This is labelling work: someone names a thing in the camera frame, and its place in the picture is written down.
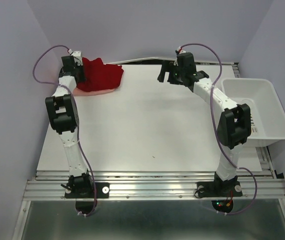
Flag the pink pleated skirt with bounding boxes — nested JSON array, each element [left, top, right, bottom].
[[57, 69, 117, 97]]

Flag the red skirt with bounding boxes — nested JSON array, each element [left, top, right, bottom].
[[77, 57, 124, 93]]

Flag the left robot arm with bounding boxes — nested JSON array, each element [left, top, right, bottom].
[[45, 51, 94, 199]]

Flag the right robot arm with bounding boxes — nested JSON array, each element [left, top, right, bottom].
[[157, 52, 251, 198]]

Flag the white backdrop board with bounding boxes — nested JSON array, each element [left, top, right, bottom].
[[108, 56, 235, 65]]

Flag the white plastic bin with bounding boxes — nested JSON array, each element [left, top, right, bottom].
[[221, 78, 285, 147]]

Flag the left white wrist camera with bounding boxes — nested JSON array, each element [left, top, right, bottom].
[[68, 49, 82, 60]]

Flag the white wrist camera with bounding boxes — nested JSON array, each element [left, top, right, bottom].
[[68, 49, 82, 60], [175, 47, 184, 56]]

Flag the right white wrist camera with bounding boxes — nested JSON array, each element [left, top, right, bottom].
[[175, 47, 184, 56]]

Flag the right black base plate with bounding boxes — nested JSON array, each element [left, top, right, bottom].
[[197, 181, 243, 199]]

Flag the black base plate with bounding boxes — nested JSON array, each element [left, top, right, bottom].
[[197, 181, 243, 199], [64, 182, 110, 199]]

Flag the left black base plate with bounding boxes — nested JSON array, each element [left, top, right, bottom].
[[64, 182, 110, 199]]

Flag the aluminium rail frame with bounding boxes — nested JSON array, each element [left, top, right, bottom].
[[13, 64, 285, 240]]

